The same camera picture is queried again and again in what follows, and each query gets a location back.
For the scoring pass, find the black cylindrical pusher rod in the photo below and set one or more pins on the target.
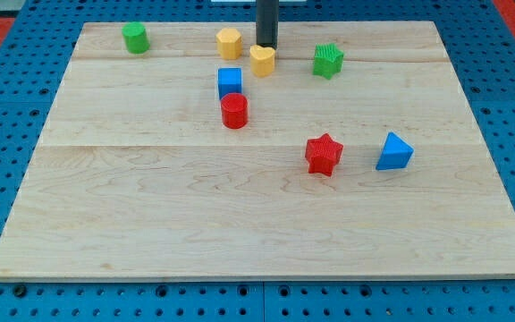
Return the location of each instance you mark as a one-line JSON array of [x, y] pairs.
[[267, 19]]

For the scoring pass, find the green star block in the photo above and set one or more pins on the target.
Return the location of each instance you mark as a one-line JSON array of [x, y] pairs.
[[328, 60]]

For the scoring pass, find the red star block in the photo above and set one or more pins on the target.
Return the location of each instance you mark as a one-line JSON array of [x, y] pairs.
[[323, 154]]

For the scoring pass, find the blue triangle block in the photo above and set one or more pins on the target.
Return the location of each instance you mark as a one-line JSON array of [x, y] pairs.
[[395, 154]]

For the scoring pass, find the yellow hexagon block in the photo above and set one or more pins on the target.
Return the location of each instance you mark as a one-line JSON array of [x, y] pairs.
[[229, 43]]

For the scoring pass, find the yellow heart block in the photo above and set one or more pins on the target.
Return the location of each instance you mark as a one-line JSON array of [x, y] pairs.
[[262, 60]]

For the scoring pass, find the blue cube block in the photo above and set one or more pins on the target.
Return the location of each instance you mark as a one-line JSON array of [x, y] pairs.
[[229, 80]]

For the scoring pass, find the red cylinder block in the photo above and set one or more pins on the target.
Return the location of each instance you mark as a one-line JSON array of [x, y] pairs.
[[234, 107]]

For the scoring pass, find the green cylinder block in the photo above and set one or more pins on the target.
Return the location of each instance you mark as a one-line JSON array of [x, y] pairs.
[[135, 37]]

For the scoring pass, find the light wooden board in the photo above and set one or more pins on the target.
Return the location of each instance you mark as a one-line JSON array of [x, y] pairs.
[[136, 179]]

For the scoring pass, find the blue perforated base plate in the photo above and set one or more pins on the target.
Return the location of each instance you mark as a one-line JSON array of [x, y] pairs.
[[33, 58]]

